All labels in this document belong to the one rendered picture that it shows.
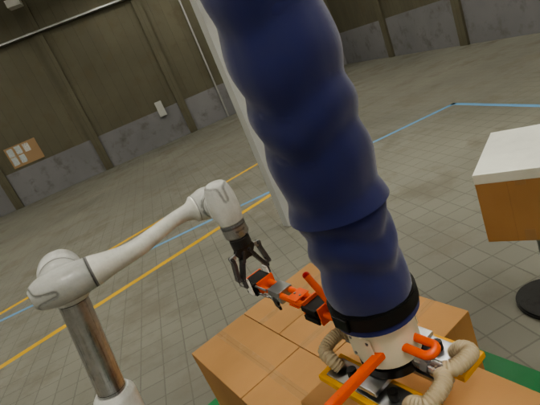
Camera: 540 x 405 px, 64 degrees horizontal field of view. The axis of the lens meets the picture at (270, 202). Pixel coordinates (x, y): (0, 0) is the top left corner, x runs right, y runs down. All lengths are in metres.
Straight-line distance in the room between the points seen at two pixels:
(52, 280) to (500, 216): 2.07
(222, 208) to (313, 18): 0.79
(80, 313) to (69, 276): 0.24
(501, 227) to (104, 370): 1.99
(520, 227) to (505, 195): 0.19
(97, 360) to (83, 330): 0.12
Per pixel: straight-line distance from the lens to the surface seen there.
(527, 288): 3.24
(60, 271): 1.42
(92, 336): 1.65
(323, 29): 0.87
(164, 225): 1.53
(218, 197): 1.46
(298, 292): 1.46
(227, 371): 2.48
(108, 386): 1.74
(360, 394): 1.24
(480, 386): 1.42
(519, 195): 2.46
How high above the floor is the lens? 1.98
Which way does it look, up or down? 19 degrees down
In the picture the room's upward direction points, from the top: 23 degrees counter-clockwise
